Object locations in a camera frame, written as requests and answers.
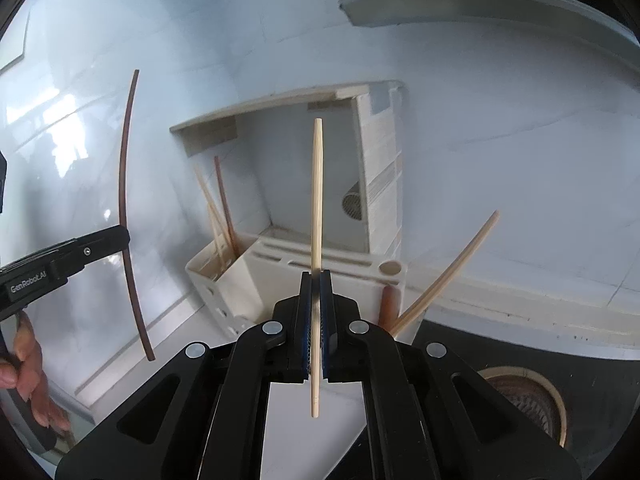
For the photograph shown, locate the light wooden chopstick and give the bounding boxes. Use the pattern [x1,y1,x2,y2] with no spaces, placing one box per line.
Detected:
[206,203,226,261]
[309,118,325,418]
[194,164,227,266]
[387,210,501,337]

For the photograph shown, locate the round metal vent grille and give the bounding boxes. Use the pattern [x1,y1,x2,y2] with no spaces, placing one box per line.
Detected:
[342,180,363,221]

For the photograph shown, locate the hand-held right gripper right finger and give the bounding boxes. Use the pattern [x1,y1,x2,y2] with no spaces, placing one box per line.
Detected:
[320,270,583,480]

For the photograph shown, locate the white utensil holder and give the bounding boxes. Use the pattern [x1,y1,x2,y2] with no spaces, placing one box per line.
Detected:
[185,232,410,338]

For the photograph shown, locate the dark brown wooden chopstick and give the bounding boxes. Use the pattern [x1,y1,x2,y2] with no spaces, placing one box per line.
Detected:
[118,70,156,361]
[214,155,238,256]
[381,284,402,333]

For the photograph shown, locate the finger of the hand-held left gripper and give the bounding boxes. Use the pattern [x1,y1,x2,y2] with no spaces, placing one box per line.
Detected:
[50,225,131,277]

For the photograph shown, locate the person's left hand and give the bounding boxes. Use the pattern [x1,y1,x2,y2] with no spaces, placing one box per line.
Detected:
[0,312,71,433]

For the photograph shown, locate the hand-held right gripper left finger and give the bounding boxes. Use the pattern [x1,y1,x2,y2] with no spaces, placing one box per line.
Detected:
[55,270,316,480]

